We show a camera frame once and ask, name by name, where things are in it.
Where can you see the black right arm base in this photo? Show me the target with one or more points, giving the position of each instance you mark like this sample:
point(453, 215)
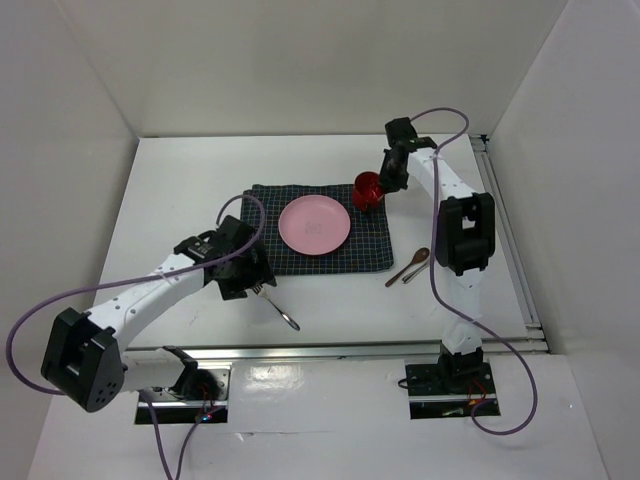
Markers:
point(437, 391)

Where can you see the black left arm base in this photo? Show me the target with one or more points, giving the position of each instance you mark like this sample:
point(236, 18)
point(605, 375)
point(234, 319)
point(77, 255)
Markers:
point(198, 393)

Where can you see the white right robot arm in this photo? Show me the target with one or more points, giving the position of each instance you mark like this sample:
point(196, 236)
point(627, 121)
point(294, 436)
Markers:
point(463, 233)

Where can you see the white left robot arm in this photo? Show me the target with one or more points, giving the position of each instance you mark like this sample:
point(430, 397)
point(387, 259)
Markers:
point(86, 357)

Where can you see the dark checked cloth placemat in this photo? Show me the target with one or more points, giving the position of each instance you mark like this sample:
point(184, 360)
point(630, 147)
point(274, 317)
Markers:
point(367, 249)

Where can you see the silver metal knife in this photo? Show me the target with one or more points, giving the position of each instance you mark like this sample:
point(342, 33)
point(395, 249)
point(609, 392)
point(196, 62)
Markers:
point(409, 277)

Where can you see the brown wooden spoon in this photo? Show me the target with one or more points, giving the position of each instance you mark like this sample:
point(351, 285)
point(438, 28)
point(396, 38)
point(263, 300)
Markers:
point(419, 257)

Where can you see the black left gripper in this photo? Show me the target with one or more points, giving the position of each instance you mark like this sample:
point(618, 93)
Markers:
point(258, 273)

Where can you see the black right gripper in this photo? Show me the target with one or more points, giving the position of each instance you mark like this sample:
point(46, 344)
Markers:
point(388, 183)

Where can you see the aluminium front rail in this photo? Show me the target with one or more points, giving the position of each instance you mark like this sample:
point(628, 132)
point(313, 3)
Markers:
point(353, 351)

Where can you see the red ceramic mug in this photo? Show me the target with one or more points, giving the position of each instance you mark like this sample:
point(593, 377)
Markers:
point(367, 194)

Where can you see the pink plastic plate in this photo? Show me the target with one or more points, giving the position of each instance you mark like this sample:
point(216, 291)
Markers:
point(314, 225)

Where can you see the silver metal fork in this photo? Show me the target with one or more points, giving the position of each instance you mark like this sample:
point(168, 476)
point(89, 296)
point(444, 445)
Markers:
point(260, 291)

